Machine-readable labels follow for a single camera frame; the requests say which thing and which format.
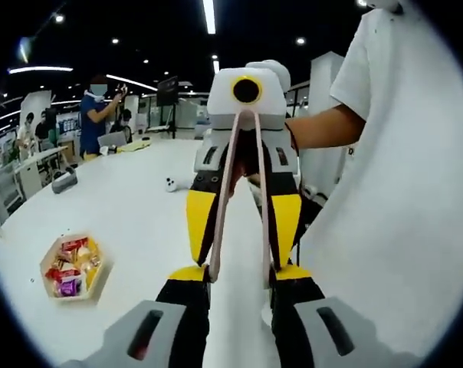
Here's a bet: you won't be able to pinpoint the black screen on tripod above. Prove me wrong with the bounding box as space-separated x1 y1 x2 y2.
156 75 179 140

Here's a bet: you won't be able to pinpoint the black cable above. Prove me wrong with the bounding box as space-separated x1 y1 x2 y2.
287 121 300 155

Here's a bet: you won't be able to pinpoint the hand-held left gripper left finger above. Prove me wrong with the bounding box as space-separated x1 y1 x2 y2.
58 263 212 368

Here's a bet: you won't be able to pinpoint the grey laptop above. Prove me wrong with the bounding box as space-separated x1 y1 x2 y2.
97 132 128 149

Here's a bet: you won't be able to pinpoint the dark red food bar packet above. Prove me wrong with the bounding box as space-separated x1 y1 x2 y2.
44 268 82 282

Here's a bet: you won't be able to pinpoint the pink food tongs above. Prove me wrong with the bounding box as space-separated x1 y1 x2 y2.
209 109 274 291

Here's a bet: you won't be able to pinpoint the person's right hand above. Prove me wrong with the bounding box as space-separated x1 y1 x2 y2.
231 151 260 192

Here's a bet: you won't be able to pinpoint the small red food packet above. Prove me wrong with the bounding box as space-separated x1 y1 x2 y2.
61 237 90 251

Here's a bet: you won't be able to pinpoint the operator in white shirt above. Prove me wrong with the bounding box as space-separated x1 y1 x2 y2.
299 7 463 360

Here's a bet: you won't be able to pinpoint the yellow cloth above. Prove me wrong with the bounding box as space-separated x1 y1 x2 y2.
118 139 153 153

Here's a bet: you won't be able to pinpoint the thin curved ceiling light strip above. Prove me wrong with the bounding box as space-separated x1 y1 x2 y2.
8 66 74 74

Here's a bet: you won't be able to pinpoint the grey headset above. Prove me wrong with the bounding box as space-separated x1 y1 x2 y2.
51 169 80 196

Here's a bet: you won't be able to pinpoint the purple food packet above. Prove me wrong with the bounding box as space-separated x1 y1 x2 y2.
54 278 84 297

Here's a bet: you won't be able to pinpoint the cream hexagonal container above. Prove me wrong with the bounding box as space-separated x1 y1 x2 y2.
38 231 113 304

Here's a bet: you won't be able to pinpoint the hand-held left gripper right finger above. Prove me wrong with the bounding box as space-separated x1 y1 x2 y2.
268 266 424 368

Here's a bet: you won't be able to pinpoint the group of round ceiling downlights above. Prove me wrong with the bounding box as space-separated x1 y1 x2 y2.
53 14 307 64

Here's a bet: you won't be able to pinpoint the thick curved ceiling light strip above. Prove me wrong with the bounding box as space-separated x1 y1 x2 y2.
202 0 218 36

